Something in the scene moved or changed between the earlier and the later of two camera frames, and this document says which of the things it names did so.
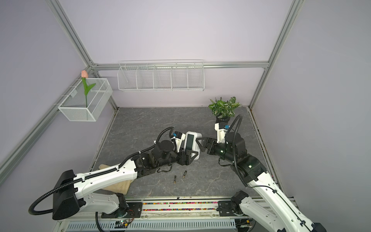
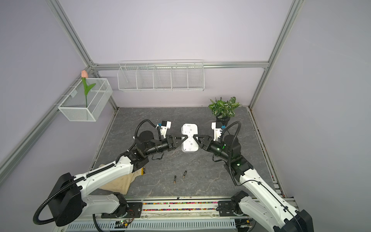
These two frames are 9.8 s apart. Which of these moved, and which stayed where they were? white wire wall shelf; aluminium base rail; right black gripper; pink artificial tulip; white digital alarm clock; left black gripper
Moved: white digital alarm clock; left black gripper
Stayed: aluminium base rail; white wire wall shelf; pink artificial tulip; right black gripper
